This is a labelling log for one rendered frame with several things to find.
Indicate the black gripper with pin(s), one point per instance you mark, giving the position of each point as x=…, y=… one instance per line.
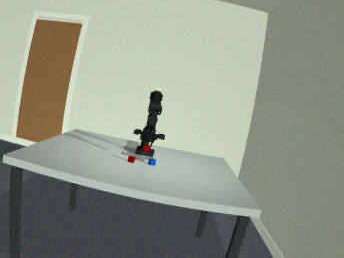
x=155, y=136

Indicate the blue cube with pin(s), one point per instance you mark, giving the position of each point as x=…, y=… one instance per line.
x=151, y=162

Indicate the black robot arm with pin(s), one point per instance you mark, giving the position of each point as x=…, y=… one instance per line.
x=153, y=110

